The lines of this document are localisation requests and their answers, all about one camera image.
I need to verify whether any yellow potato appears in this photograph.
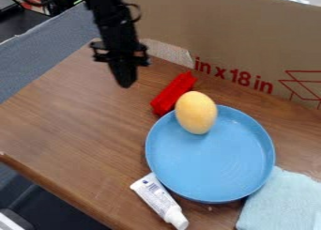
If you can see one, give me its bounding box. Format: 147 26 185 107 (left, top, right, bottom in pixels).
173 91 218 134

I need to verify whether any light blue towel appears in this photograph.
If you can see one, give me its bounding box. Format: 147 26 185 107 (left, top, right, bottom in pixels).
235 167 321 230

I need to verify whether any cardboard box wall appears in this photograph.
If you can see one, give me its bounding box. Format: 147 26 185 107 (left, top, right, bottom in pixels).
128 0 321 110

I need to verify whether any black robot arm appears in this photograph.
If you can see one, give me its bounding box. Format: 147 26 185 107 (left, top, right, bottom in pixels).
84 0 151 88

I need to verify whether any white cream tube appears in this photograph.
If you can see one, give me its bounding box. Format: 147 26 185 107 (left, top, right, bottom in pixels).
129 173 190 230

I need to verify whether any red rectangular block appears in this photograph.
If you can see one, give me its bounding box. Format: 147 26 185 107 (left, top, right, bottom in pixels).
149 71 196 115

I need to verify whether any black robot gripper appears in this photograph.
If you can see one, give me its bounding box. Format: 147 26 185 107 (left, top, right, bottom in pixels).
89 14 151 89

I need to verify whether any grey fabric panel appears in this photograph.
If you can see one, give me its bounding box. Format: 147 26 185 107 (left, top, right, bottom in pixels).
0 4 99 103

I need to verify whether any blue round plate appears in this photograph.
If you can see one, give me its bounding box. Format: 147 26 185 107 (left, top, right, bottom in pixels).
145 105 275 204

